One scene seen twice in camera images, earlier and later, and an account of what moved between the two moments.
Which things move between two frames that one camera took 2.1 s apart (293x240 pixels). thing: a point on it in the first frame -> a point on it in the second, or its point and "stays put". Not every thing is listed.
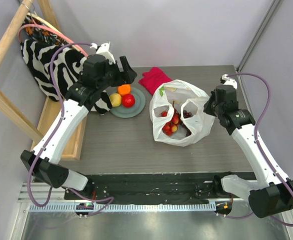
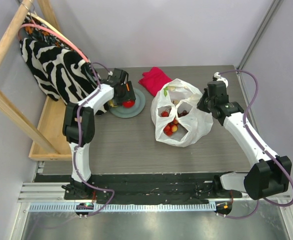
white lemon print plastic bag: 176,109 stays put
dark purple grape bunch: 186,114 -> 182,114
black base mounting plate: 148,188 stays put
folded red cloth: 152,79 stays put
